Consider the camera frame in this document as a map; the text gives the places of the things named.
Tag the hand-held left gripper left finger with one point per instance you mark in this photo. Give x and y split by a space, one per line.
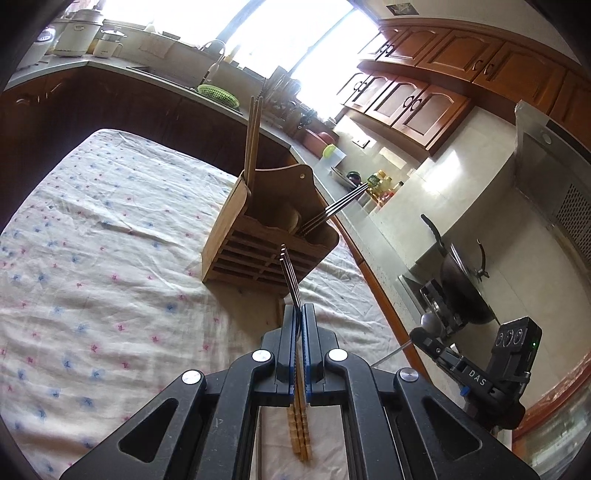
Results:
291 369

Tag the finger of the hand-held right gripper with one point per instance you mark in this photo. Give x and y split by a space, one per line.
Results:
434 348

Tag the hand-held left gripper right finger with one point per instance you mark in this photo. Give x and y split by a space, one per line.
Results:
310 369

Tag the metal spoon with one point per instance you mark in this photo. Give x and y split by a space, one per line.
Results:
431 322

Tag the wooden utensil holder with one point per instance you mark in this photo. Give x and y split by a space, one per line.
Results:
272 217

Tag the metal chopstick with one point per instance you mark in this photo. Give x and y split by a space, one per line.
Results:
338 211
334 205

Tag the gas stove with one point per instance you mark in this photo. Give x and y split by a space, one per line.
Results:
434 300

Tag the black wok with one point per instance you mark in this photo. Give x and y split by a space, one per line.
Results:
466 286

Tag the grey kitchen countertop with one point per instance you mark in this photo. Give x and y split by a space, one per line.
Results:
360 221

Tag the yellow oil bottle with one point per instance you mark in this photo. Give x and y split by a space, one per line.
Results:
388 187

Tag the seasoning bottles group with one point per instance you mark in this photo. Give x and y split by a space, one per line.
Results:
376 184

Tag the floral white tablecloth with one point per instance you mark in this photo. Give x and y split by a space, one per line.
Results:
115 277

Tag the steel range hood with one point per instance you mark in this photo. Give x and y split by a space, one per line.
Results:
563 175

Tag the clear cup with green lid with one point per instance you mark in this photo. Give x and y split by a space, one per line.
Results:
333 154

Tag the dish drying rack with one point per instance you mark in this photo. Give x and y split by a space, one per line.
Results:
281 92

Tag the green plastic colander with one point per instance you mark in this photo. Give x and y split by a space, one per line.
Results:
217 94

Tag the dark wooden base cabinets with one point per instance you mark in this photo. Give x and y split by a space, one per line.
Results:
115 106

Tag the chrome faucet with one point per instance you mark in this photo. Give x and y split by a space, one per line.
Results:
214 60

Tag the kitchen window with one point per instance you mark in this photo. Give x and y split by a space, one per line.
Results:
286 27

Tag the small white electric pot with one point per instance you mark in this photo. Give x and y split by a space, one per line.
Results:
108 44

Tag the tall white rice cooker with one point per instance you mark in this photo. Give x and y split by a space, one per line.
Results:
78 30

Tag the white pink rice cooker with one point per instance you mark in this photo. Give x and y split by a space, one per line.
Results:
44 41

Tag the wooden wall cabinets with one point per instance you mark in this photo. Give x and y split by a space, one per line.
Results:
461 74

